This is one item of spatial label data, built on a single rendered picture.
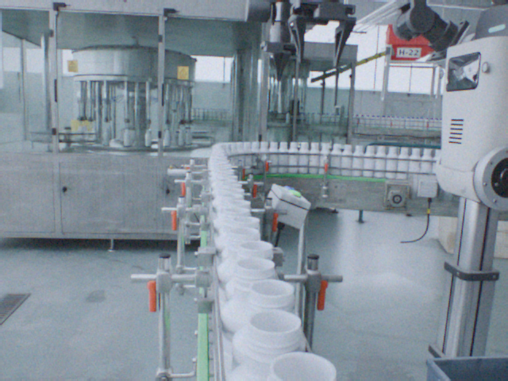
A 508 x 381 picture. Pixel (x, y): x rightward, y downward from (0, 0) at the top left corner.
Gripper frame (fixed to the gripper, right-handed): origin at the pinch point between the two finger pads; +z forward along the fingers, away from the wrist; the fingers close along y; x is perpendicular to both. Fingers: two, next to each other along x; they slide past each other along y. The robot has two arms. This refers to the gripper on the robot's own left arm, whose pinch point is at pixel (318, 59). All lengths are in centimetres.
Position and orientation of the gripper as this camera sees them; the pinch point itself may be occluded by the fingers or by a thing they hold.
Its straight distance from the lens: 83.1
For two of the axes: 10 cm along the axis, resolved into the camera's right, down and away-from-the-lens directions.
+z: -0.6, 9.9, 1.6
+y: 9.9, 0.4, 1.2
